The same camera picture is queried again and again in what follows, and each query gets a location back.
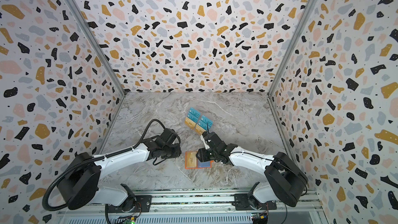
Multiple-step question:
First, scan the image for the orange card holder wallet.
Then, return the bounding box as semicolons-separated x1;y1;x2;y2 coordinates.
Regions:
184;151;212;170

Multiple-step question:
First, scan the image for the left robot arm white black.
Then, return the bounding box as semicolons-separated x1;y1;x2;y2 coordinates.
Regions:
57;128;181;212

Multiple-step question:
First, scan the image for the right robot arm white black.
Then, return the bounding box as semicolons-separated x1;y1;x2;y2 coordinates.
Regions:
196;131;308;210

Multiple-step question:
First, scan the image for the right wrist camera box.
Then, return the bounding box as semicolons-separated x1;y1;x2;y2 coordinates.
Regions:
200;135;210;150

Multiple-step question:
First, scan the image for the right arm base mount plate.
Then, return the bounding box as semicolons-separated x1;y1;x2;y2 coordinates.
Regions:
232;194;277;212

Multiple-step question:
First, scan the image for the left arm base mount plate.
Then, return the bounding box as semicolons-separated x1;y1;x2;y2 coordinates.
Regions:
106;195;152;215

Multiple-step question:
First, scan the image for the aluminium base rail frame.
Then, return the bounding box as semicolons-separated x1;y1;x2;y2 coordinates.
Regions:
55;188;327;224

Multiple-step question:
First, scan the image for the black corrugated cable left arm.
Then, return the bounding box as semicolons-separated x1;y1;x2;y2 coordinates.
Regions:
41;119;165;212

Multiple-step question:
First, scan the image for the aluminium corner post left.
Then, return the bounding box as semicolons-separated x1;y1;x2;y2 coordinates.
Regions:
64;0;126;97

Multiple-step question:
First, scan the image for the aluminium corner post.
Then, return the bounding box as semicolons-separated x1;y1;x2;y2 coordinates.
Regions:
268;0;318;97
64;0;126;97

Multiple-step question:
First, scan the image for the aluminium corner post right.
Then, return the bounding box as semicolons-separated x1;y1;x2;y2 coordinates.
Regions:
268;0;318;97

